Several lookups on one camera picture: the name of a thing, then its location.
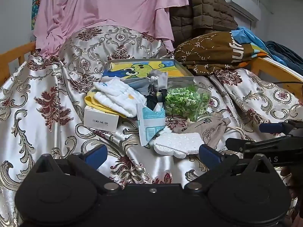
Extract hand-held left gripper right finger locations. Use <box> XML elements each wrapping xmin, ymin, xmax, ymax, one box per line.
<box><xmin>186</xmin><ymin>144</ymin><xmax>274</xmax><ymax>192</ymax></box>

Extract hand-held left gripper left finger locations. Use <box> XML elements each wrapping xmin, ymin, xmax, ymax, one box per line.
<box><xmin>33</xmin><ymin>144</ymin><xmax>121</xmax><ymax>193</ymax></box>

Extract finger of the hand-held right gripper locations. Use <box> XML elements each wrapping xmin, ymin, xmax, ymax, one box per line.
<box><xmin>225</xmin><ymin>138</ymin><xmax>261</xmax><ymax>153</ymax></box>
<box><xmin>259</xmin><ymin>120</ymin><xmax>303</xmax><ymax>133</ymax></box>

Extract beige drawstring pouch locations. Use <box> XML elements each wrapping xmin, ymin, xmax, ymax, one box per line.
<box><xmin>172</xmin><ymin>117</ymin><xmax>247</xmax><ymax>150</ymax></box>

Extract yellow cloth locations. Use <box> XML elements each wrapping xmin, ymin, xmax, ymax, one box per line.
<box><xmin>85</xmin><ymin>91</ymin><xmax>128</xmax><ymax>119</ymax></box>

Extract cartoon print tin box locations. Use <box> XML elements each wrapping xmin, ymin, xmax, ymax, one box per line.
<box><xmin>102</xmin><ymin>59</ymin><xmax>194</xmax><ymax>84</ymax></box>

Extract person's right hand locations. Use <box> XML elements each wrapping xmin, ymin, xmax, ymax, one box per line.
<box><xmin>281</xmin><ymin>166</ymin><xmax>303</xmax><ymax>218</ymax></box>

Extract white foam piece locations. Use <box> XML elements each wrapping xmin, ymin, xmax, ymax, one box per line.
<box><xmin>153</xmin><ymin>129</ymin><xmax>208</xmax><ymax>159</ymax></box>

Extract white cardboard box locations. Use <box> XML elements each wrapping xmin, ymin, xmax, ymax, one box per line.
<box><xmin>83</xmin><ymin>105</ymin><xmax>119</xmax><ymax>133</ymax></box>

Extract jar of green paper stars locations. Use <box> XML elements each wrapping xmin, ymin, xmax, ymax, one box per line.
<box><xmin>164</xmin><ymin>80</ymin><xmax>212</xmax><ymax>122</ymax></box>

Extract white baby cloth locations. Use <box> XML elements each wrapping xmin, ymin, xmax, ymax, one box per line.
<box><xmin>93</xmin><ymin>77</ymin><xmax>148</xmax><ymax>118</ymax></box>

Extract milk carton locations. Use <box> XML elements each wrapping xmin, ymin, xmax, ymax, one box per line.
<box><xmin>137</xmin><ymin>103</ymin><xmax>166</xmax><ymax>146</ymax></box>

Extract floral satin bedspread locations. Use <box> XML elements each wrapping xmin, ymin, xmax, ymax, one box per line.
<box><xmin>0</xmin><ymin>26</ymin><xmax>303</xmax><ymax>227</ymax></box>

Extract dark blue cloth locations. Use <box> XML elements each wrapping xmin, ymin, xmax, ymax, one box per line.
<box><xmin>263</xmin><ymin>40</ymin><xmax>303</xmax><ymax>69</ymax></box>

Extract black cloth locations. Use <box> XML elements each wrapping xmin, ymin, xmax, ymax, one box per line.
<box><xmin>145</xmin><ymin>89</ymin><xmax>167</xmax><ymax>110</ymax></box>

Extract light blue cloth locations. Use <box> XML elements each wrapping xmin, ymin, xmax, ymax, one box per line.
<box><xmin>231</xmin><ymin>26</ymin><xmax>268</xmax><ymax>50</ymax></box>

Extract brown printed blanket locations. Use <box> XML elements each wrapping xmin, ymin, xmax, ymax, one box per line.
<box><xmin>173</xmin><ymin>30</ymin><xmax>271</xmax><ymax>76</ymax></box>

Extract white air conditioner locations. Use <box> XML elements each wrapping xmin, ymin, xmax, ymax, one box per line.
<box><xmin>221</xmin><ymin>0</ymin><xmax>262</xmax><ymax>21</ymax></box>

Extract brown quilted jacket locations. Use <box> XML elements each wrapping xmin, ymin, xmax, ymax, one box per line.
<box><xmin>169</xmin><ymin>0</ymin><xmax>238</xmax><ymax>46</ymax></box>

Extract pink cloth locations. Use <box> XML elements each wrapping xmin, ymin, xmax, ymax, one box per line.
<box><xmin>33</xmin><ymin>0</ymin><xmax>190</xmax><ymax>58</ymax></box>

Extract wooden bed rail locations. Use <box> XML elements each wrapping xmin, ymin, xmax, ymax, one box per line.
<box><xmin>250</xmin><ymin>57</ymin><xmax>303</xmax><ymax>100</ymax></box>
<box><xmin>0</xmin><ymin>41</ymin><xmax>36</xmax><ymax>86</ymax></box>

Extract green orange wall poster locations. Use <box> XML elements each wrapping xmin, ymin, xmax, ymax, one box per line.
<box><xmin>31</xmin><ymin>0</ymin><xmax>45</xmax><ymax>30</ymax></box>

